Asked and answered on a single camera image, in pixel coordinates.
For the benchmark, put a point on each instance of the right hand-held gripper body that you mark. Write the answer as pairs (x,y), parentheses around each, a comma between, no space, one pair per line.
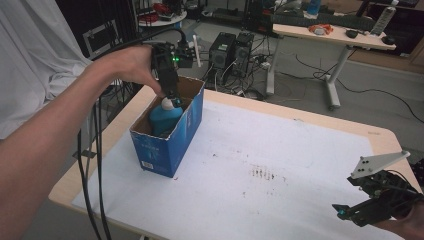
(390,196)

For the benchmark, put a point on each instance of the black keyboard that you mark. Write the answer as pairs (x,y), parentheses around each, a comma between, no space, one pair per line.
(316,20)

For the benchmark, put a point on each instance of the black computer mouse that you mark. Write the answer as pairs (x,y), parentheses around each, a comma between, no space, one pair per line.
(388,40)
(352,33)

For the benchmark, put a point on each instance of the person's right hand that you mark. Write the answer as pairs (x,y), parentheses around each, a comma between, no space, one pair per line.
(411,226)

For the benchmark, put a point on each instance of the gray tape strip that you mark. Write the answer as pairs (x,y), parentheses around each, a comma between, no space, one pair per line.
(85,154)

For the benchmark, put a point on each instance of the orange and gray object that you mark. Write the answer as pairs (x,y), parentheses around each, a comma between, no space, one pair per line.
(320,30)

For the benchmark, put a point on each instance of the person's left hand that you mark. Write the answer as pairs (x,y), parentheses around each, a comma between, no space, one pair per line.
(128,65)

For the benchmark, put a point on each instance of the white table mat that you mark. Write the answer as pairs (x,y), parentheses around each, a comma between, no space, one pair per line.
(266,143)

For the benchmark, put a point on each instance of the white legged wooden desk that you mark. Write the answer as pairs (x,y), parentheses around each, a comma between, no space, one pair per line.
(340,36)

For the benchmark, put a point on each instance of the round white table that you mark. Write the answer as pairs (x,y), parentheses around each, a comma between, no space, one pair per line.
(163,22)

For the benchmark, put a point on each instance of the blue water bottle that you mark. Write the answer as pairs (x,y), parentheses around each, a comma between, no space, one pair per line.
(314,7)

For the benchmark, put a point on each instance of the white power strip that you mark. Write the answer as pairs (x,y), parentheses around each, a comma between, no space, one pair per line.
(383,20)

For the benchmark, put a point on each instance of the white curtain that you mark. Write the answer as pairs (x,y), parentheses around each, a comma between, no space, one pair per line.
(33,50)

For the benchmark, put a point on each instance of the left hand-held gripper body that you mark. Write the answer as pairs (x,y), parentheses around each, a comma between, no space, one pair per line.
(166,60)

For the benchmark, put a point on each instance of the black computer tower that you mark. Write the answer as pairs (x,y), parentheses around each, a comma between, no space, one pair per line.
(221,50)
(243,51)

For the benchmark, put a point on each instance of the blue cardboard box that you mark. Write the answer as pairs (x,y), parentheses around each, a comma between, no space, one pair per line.
(166,153)

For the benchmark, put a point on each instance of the blue plastic bottle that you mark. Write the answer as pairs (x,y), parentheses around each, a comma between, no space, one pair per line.
(165,120)

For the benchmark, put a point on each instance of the black case with silver frame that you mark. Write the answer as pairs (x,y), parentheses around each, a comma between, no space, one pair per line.
(100,38)

